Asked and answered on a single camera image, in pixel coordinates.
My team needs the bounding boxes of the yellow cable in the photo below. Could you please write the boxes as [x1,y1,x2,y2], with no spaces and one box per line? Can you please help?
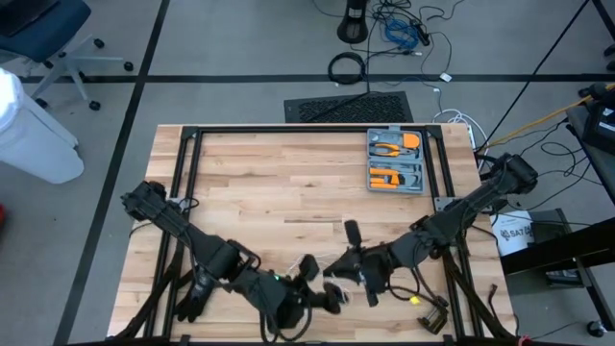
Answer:
[480,80,615,151]

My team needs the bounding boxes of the black operator station frame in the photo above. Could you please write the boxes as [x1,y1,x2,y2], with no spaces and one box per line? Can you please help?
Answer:
[499,81,615,337]

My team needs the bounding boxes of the white printed paper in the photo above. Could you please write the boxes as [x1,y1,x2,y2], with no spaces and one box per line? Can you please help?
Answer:
[490,210,535,258]

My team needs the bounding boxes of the dark grey box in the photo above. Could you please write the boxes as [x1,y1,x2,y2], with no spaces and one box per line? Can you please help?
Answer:
[527,208,578,246]

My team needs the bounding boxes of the grey plastic tool case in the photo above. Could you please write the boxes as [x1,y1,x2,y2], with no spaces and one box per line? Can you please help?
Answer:
[365,126,429,195]

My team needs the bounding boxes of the black C-clamp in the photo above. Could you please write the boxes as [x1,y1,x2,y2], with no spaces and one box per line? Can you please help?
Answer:
[415,294,451,335]

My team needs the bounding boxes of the black glove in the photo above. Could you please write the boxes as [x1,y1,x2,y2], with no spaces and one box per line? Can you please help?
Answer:
[174,267,216,324]

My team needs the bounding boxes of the white cord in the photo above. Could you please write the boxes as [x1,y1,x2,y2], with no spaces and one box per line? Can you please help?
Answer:
[283,252,355,307]

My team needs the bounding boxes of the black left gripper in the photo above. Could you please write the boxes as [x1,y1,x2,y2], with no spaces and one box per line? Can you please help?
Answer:
[283,253,348,318]

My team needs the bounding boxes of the coiled black cable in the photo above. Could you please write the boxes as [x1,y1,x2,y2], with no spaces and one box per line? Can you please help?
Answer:
[327,50,369,87]

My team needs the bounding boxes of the blue office chair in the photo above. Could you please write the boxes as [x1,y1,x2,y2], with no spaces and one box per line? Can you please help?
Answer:
[0,0,135,112]

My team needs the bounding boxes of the blue cable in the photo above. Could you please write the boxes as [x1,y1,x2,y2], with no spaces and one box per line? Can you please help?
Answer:
[382,17,421,51]

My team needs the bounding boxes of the black floor mat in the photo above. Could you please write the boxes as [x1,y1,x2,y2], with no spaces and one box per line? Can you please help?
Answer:
[283,90,415,125]

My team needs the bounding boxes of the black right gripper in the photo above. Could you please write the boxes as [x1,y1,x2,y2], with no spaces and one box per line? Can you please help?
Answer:
[321,218,401,309]

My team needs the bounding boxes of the white cable bundle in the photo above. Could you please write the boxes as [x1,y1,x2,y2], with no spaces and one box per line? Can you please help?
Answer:
[430,108,483,151]

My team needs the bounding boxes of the black cylindrical stand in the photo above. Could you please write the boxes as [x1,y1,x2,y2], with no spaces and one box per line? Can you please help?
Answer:
[335,0,370,45]

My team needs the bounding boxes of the white cylindrical container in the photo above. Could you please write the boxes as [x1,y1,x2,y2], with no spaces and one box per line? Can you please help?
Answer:
[0,66,86,185]

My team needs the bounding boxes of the black power strip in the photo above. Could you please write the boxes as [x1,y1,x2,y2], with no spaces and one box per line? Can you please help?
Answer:
[411,19,432,48]

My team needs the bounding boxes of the orange-handled pliers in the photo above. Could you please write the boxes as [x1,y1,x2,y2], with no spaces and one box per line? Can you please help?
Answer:
[373,141,404,159]

